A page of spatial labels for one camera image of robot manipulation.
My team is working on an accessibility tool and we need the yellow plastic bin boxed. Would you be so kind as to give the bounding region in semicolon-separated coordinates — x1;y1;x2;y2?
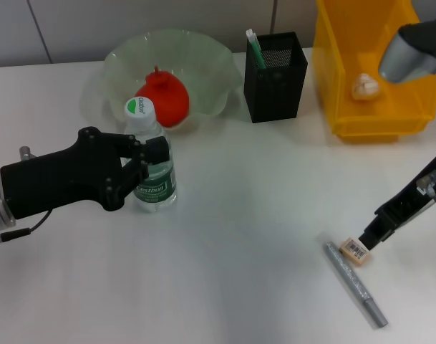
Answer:
312;0;436;143

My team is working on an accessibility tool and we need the white paper ball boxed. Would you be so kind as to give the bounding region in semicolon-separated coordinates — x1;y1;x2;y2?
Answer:
352;73;382;102

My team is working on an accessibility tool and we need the red pomegranate toy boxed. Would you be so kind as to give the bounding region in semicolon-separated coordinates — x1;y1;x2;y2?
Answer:
134;64;190;128

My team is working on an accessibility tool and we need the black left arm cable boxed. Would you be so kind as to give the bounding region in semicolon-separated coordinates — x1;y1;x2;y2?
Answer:
0;209;54;248

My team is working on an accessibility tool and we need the grey pen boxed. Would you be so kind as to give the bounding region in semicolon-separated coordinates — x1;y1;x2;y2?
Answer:
323;240;389;329

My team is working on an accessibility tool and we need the green glass fruit bowl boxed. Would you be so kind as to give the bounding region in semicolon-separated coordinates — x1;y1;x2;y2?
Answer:
103;29;244;136

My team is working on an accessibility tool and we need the green utility knife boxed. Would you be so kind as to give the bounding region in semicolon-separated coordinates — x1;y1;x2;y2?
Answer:
245;29;268;70

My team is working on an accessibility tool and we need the clear green-label water bottle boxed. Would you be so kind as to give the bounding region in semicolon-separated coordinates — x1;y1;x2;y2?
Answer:
123;96;178;213

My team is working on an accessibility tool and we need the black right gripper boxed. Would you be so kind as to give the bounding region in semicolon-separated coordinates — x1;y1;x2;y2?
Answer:
359;150;436;252

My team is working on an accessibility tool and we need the black mesh pen holder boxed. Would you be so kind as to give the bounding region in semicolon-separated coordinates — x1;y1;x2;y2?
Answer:
243;31;309;124

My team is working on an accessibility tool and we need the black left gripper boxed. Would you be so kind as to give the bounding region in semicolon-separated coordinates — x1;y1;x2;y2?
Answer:
0;126;170;220

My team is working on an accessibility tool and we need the beige eraser with barcode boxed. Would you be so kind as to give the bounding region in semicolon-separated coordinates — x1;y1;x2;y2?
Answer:
339;236;371;267

